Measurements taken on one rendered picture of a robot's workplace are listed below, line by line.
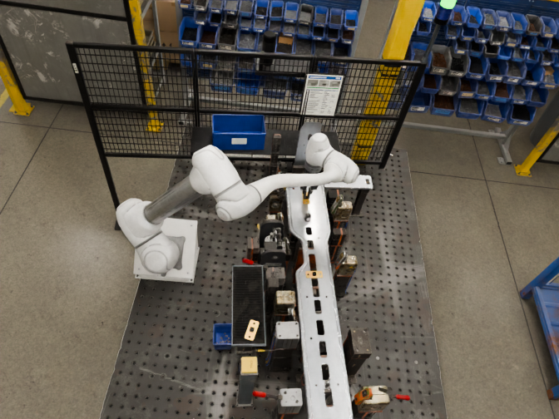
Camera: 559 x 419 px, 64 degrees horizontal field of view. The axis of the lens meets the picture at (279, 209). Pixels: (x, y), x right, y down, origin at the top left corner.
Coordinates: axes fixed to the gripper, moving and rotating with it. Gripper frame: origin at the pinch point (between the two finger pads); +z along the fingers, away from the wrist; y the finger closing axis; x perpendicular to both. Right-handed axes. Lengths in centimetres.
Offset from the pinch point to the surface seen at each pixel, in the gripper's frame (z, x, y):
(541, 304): 87, -25, 179
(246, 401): 33, -98, -33
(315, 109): -13, 54, 9
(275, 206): 8.4, -2.9, -16.5
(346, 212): 5.7, -8.4, 22.0
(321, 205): 6.6, -3.3, 8.8
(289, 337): -4, -83, -16
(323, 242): 6.7, -27.5, 6.8
